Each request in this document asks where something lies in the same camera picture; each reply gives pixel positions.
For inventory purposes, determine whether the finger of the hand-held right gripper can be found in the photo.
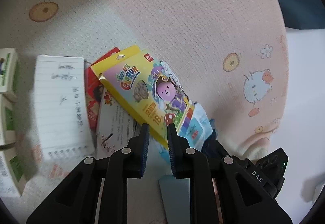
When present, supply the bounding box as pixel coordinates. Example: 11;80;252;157
202;119;232;161

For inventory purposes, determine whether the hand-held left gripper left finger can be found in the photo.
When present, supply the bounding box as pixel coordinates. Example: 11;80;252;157
25;123;150;224

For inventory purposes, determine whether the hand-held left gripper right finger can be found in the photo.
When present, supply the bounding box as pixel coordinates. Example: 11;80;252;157
166;124;292;224

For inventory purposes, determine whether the blue wet wipes pack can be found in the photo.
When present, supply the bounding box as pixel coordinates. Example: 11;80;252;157
159;105;216;161

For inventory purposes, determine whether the yellow crayon box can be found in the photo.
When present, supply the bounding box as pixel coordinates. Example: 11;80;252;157
91;45;196;149

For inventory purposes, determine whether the white desktop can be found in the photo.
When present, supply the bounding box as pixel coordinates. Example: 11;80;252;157
270;27;325;214

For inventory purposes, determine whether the white printed paper sheet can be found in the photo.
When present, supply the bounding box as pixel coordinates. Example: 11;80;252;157
95;89;143;161

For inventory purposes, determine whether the grey flat rectangular object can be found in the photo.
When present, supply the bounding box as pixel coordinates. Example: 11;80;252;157
159;175;190;224

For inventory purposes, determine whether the red book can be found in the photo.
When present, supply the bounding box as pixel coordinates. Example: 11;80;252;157
84;47;121;129

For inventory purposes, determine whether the white lined notepad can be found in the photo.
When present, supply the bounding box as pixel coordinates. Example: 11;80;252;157
34;55;95;162

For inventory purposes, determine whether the green and white carton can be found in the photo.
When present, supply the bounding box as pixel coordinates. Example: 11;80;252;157
0;93;17;147
0;149;27;198
0;48;21;95

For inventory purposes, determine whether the pink printed blanket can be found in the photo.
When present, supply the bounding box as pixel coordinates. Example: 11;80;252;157
0;0;290;224

